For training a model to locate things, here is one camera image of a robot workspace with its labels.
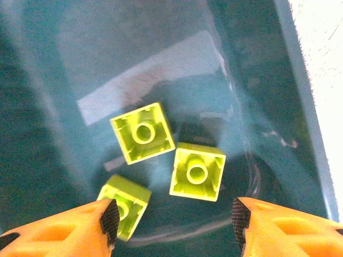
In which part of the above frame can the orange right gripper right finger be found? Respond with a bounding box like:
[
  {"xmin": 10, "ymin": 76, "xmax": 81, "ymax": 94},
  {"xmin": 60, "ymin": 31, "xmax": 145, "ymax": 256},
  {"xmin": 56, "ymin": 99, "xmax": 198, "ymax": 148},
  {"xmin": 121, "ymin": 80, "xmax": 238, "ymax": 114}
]
[{"xmin": 231, "ymin": 196, "xmax": 343, "ymax": 257}]

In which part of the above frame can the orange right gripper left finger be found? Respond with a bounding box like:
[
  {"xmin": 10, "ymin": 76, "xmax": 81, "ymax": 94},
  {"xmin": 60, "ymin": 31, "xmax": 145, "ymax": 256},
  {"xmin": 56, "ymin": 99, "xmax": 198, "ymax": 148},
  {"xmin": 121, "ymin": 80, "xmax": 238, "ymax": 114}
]
[{"xmin": 0, "ymin": 198, "xmax": 121, "ymax": 257}]

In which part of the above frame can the green square lego brick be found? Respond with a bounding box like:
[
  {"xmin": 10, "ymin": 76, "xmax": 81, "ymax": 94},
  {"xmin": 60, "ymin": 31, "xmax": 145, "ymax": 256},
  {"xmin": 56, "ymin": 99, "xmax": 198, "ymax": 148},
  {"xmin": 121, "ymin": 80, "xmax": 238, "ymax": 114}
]
[
  {"xmin": 96, "ymin": 173, "xmax": 152, "ymax": 243},
  {"xmin": 110, "ymin": 102, "xmax": 176, "ymax": 165},
  {"xmin": 169, "ymin": 142, "xmax": 227, "ymax": 202}
]

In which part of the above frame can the teal plastic container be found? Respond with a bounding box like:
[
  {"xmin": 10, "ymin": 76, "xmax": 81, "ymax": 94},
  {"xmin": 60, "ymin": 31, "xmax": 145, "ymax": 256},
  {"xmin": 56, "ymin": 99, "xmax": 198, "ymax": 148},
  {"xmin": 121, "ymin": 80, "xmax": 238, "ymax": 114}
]
[{"xmin": 0, "ymin": 0, "xmax": 340, "ymax": 257}]

